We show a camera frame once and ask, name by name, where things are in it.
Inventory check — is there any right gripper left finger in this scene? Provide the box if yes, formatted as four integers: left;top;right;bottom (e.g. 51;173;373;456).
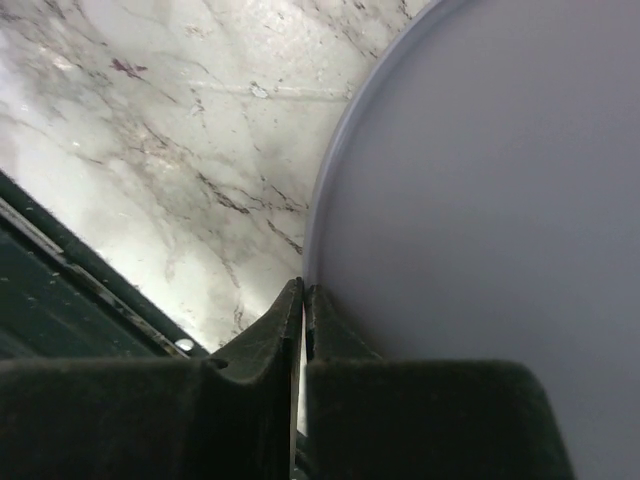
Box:
1;279;303;479

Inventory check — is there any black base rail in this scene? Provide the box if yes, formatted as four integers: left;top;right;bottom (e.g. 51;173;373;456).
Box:
1;175;208;360

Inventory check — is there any grey-blue plastic bucket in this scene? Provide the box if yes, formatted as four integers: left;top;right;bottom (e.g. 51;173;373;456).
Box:
304;1;639;479

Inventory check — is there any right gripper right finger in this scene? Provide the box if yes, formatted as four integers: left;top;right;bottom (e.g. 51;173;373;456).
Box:
304;286;574;479

